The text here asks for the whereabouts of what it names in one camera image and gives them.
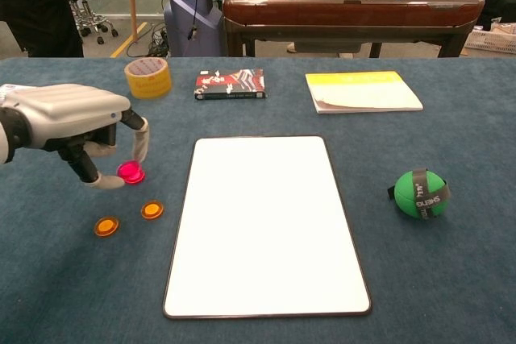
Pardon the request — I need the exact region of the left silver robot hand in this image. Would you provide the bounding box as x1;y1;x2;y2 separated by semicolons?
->
0;84;150;191

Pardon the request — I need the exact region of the green ball with black strap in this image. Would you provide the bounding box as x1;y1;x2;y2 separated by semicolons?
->
387;167;452;222

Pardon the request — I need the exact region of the black chrome swivel stool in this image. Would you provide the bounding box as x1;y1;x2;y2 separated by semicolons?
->
70;0;120;45

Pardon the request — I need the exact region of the person in black clothes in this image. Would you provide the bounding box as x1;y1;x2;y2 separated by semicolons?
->
0;0;102;58

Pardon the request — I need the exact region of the black bag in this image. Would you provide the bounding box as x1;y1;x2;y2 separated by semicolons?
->
477;0;516;33

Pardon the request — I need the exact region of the orange disc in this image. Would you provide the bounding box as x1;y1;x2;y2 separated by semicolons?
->
94;216;120;238
140;199;165;221

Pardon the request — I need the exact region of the black red small box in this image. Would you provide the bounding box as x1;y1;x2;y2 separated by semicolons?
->
193;68;268;101

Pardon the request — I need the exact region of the white magnetic board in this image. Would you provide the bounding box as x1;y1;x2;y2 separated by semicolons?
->
162;135;372;320

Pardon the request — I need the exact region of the yellow white notebook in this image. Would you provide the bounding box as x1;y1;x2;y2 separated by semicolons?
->
305;70;424;114

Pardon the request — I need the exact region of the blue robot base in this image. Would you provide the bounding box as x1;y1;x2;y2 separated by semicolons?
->
163;0;225;58

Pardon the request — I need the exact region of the brown mahjong table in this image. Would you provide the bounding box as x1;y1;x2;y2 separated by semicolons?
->
221;0;486;59

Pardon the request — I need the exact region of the white plastic crate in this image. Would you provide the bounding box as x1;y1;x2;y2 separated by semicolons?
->
463;27;516;55

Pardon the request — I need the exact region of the yellow tape roll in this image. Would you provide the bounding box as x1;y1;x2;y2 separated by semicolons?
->
123;57;173;100

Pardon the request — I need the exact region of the blue felt table cloth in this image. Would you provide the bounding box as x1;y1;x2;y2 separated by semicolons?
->
0;56;516;344

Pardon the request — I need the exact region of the black floor cable bundle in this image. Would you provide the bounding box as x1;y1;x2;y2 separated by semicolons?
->
127;23;170;58

